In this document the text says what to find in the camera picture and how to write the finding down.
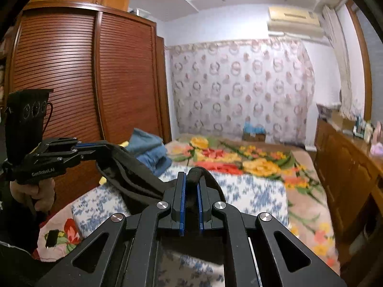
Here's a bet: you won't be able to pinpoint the wooden sideboard cabinet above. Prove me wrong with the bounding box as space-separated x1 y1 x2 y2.
314 119 382 286

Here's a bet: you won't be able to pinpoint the wall air conditioner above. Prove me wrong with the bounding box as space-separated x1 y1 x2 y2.
267 6 325 38

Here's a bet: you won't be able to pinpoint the blue floral white bedspread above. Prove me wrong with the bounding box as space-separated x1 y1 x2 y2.
71 171 289 286

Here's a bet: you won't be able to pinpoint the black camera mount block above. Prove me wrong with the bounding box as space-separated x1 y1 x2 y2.
5 89 53 164

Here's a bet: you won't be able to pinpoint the grey roller shutter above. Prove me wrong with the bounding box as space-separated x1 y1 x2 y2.
356 10 383 125

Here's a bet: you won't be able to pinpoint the brown louvered wardrobe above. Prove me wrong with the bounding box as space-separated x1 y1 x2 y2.
2 0 173 213

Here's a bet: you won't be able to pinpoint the black sweater garment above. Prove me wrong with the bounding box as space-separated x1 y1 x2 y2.
95 141 227 216

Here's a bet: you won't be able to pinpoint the teal folded jeans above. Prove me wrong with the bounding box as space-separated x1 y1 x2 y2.
125 128 163 156

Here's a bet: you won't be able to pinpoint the circle patterned sheer curtain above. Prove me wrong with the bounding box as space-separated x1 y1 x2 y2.
168 38 315 143

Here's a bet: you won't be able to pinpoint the person's left hand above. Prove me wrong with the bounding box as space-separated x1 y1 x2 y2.
10 178 55 213

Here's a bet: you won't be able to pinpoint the colourful floral blanket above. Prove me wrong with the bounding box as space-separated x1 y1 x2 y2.
36 136 340 272

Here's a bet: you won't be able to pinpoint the blue jeans top pair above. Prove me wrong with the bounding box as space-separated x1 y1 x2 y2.
136 144 172 177

